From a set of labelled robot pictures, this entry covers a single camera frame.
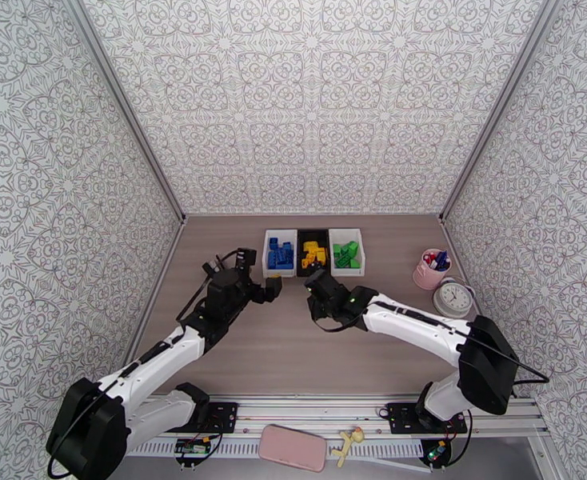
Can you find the black plastic bin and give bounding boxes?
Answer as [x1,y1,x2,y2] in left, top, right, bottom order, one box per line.
[295,228,333,278]

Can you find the white plastic bin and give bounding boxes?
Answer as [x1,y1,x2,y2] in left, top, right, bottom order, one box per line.
[328,228,369,278]
[262,228,300,278]

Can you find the aluminium table edge strip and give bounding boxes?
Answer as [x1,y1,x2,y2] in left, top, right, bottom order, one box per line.
[438,215,520,397]
[123,215,189,367]

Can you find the pink pen cup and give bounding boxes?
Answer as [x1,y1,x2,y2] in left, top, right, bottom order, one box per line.
[412,248,452,290]

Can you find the white alarm clock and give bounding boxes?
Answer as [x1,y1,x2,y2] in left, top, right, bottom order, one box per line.
[432,277,476,318]

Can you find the yellow toy figure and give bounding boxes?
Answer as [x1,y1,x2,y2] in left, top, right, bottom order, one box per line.
[330,427,365,467]

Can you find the pink phone case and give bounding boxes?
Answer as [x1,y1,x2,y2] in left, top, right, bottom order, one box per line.
[258,424,329,474]

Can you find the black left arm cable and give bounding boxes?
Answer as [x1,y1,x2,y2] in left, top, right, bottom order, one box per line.
[47,250,240,480]

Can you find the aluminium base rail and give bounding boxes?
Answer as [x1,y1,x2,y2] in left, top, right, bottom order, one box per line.
[138,393,549,437]

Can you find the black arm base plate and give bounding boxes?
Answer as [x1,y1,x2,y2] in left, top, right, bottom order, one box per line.
[183,402,240,434]
[387,402,468,436]

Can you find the white slotted cable duct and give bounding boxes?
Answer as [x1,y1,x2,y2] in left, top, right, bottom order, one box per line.
[133,438,425,460]

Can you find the aluminium frame post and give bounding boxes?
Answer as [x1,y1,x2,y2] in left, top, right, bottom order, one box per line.
[58,0,187,222]
[439,0,560,222]

